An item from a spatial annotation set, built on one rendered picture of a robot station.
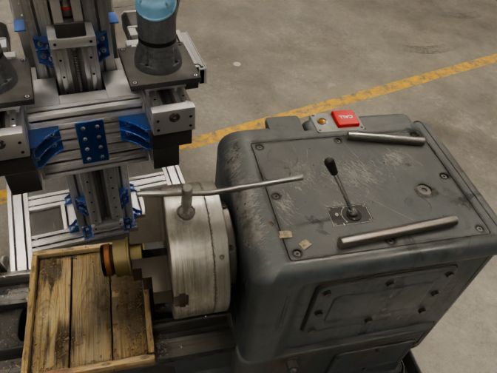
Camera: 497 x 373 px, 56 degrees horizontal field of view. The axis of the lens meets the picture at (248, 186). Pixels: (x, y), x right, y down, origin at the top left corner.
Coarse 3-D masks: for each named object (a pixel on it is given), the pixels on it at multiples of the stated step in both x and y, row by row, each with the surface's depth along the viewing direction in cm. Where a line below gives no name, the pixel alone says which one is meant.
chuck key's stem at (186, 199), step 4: (184, 184) 94; (188, 184) 94; (184, 188) 93; (188, 188) 93; (192, 188) 93; (184, 192) 93; (188, 192) 93; (184, 196) 94; (188, 196) 94; (184, 200) 95; (188, 200) 95; (184, 204) 96; (188, 204) 96; (184, 208) 97; (188, 208) 97; (184, 212) 99; (188, 212) 99
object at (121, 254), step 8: (120, 240) 108; (128, 240) 109; (104, 248) 106; (112, 248) 106; (120, 248) 106; (128, 248) 105; (136, 248) 107; (104, 256) 105; (112, 256) 105; (120, 256) 105; (128, 256) 105; (136, 256) 107; (104, 264) 105; (112, 264) 105; (120, 264) 105; (128, 264) 105; (104, 272) 105; (112, 272) 106; (120, 272) 106; (128, 272) 107
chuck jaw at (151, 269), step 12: (132, 264) 105; (144, 264) 105; (156, 264) 105; (168, 264) 105; (144, 276) 102; (156, 276) 102; (168, 276) 102; (144, 288) 104; (156, 288) 100; (168, 288) 100; (156, 300) 100; (168, 300) 101; (180, 300) 100
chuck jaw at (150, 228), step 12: (144, 204) 107; (156, 204) 107; (144, 216) 108; (156, 216) 108; (132, 228) 110; (144, 228) 107; (156, 228) 108; (132, 240) 107; (144, 240) 108; (156, 240) 108
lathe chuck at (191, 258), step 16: (176, 208) 100; (192, 208) 101; (176, 224) 98; (192, 224) 98; (208, 224) 99; (176, 240) 97; (192, 240) 97; (208, 240) 98; (176, 256) 96; (192, 256) 97; (208, 256) 98; (176, 272) 96; (192, 272) 97; (208, 272) 98; (176, 288) 97; (192, 288) 98; (208, 288) 99; (192, 304) 101; (208, 304) 102
